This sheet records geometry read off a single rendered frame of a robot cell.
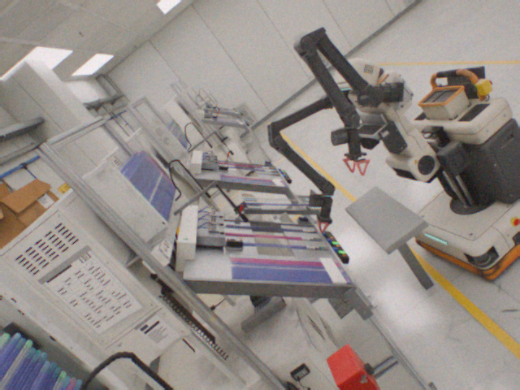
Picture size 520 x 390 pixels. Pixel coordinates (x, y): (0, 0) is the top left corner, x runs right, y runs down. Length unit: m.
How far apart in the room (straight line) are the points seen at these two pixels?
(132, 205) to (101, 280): 0.30
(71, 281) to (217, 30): 8.28
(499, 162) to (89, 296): 1.97
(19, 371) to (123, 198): 0.96
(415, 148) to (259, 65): 7.63
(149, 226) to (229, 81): 8.02
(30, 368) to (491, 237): 2.08
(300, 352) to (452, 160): 1.19
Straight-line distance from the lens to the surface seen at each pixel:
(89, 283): 1.65
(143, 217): 1.61
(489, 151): 2.25
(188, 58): 9.49
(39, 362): 0.79
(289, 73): 9.66
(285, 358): 1.87
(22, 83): 5.13
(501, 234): 2.36
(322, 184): 2.14
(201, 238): 1.86
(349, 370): 1.40
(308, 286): 1.67
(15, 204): 1.68
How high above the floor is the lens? 1.76
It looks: 19 degrees down
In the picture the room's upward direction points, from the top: 39 degrees counter-clockwise
